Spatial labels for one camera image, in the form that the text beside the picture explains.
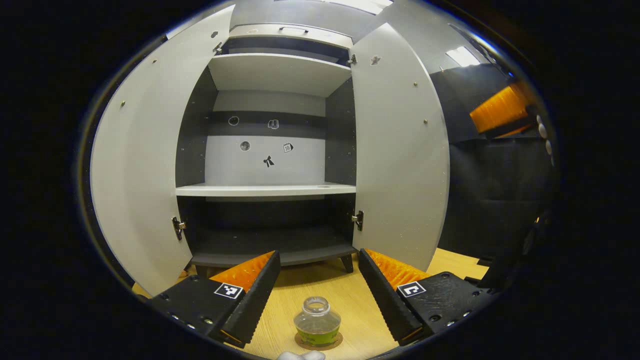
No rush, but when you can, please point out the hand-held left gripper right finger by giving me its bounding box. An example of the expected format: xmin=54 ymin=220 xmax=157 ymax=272
xmin=358 ymin=248 xmax=496 ymax=347

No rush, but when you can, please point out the grey cabinet door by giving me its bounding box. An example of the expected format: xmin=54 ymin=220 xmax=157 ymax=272
xmin=90 ymin=5 xmax=236 ymax=297
xmin=350 ymin=22 xmax=451 ymax=272

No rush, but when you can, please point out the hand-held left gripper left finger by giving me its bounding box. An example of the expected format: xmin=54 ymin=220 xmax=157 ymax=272
xmin=150 ymin=251 xmax=282 ymax=349

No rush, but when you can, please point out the grey cabinet drawer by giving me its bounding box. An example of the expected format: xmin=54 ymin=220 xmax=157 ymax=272
xmin=229 ymin=24 xmax=354 ymax=50

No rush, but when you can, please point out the black backdrop cloth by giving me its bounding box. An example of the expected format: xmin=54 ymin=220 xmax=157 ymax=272
xmin=430 ymin=65 xmax=556 ymax=266

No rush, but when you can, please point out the green label drink bottle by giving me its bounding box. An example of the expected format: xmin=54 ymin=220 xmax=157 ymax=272
xmin=293 ymin=296 xmax=342 ymax=347

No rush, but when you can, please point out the grey cabinet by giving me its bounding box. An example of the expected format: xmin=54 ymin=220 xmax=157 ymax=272
xmin=175 ymin=22 xmax=361 ymax=275

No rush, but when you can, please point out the round brown coaster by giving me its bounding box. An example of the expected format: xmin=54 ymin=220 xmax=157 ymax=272
xmin=294 ymin=330 xmax=344 ymax=350

